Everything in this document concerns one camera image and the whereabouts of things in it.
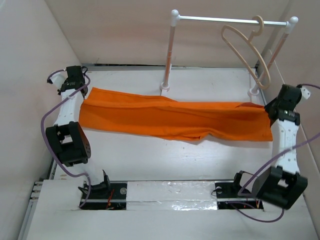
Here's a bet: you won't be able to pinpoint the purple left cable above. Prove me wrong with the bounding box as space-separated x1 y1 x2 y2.
40 67 92 210

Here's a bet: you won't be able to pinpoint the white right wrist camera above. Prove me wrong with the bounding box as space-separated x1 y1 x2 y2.
300 86 311 103

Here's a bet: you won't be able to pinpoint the orange trousers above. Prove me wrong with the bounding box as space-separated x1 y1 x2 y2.
79 87 273 142

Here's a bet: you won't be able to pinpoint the white clothes rack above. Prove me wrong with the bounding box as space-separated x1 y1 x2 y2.
159 9 299 103

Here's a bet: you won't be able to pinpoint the white foam front panel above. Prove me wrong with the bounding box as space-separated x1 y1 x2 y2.
27 180 318 240

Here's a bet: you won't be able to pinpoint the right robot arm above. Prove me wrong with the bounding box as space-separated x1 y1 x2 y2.
231 84 308 210

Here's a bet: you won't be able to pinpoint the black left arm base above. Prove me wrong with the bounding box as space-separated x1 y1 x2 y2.
78 170 128 211

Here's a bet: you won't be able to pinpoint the wooden clothes hanger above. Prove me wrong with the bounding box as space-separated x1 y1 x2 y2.
221 15 272 90

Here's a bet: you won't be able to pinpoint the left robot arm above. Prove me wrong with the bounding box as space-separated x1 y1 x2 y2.
41 65 112 199

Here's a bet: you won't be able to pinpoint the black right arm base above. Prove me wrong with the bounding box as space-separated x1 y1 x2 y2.
211 171 264 210

